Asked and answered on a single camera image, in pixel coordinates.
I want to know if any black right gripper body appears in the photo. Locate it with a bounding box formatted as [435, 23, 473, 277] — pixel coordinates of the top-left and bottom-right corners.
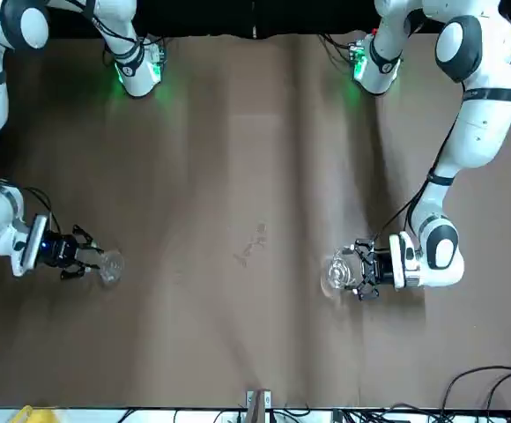
[39, 233, 79, 268]

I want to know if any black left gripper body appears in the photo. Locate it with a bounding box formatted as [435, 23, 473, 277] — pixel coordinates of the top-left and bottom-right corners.
[372, 250, 393, 284]

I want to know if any clear glass beaker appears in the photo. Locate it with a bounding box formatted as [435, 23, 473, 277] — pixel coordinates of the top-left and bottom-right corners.
[320, 246, 365, 301]

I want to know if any clear glass conical flask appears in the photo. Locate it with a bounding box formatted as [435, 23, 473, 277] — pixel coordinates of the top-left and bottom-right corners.
[78, 248, 126, 290]

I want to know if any yellow bag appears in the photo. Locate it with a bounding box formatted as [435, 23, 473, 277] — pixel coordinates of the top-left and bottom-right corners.
[11, 404, 59, 423]

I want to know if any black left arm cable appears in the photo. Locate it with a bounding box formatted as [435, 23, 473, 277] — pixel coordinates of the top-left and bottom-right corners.
[372, 118, 457, 243]

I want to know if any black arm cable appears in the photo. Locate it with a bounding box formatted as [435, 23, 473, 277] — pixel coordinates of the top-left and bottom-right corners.
[372, 118, 457, 243]
[19, 186, 63, 234]

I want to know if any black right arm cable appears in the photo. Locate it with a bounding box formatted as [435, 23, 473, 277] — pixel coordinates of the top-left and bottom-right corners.
[19, 186, 63, 234]

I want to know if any black looped desk cable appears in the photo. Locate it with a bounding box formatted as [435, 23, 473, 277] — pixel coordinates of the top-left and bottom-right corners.
[440, 364, 511, 423]

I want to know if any aluminium frame post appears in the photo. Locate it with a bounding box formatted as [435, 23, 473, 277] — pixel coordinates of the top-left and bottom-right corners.
[243, 389, 273, 423]

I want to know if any black base power cable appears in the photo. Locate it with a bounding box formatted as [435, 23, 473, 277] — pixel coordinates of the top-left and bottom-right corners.
[319, 33, 356, 65]

